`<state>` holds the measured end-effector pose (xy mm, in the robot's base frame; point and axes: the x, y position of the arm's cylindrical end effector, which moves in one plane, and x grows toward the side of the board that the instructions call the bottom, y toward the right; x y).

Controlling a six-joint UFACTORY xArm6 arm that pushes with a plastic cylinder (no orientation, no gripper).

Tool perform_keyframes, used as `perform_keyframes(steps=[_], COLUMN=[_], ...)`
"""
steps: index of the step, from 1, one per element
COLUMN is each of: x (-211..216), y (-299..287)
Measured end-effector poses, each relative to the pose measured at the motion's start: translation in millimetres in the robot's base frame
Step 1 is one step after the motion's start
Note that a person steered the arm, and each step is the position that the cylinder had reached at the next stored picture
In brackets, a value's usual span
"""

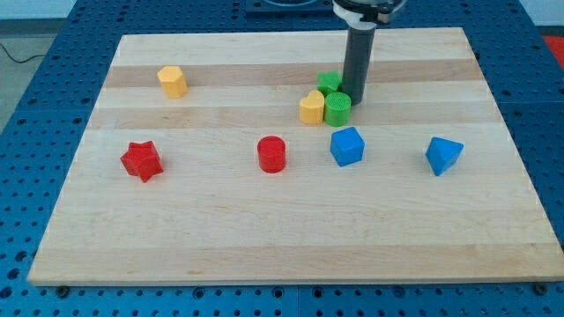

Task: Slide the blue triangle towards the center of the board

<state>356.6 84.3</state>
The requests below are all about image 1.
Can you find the blue cube block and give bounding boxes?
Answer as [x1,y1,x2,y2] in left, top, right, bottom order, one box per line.
[330,127,365,166]

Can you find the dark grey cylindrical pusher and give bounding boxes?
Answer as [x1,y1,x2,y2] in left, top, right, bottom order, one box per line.
[341,27,375,106]

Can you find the green cylinder block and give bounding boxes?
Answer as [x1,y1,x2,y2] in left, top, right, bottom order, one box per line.
[324,92,352,127]

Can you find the red star block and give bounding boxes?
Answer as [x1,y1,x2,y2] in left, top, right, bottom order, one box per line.
[120,141,164,182]

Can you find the green star block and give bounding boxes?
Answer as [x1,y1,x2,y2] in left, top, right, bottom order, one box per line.
[317,70,342,96]

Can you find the red cylinder block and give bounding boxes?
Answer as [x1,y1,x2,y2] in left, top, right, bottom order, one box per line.
[257,136,286,173]

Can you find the wooden board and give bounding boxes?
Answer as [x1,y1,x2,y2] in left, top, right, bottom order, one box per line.
[27,27,563,286]

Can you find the black cable on floor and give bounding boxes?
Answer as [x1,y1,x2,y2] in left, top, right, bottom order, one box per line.
[0,42,47,64]

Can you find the yellow hexagon block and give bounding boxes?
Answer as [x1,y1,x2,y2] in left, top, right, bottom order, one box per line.
[157,66,188,99]

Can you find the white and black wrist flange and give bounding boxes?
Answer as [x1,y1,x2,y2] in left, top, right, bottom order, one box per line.
[332,0,406,29]

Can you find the blue triangle block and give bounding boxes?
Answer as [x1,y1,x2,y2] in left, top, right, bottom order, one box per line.
[426,136,464,176]

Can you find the yellow heart block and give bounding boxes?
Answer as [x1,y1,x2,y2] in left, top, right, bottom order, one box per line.
[299,90,325,124]

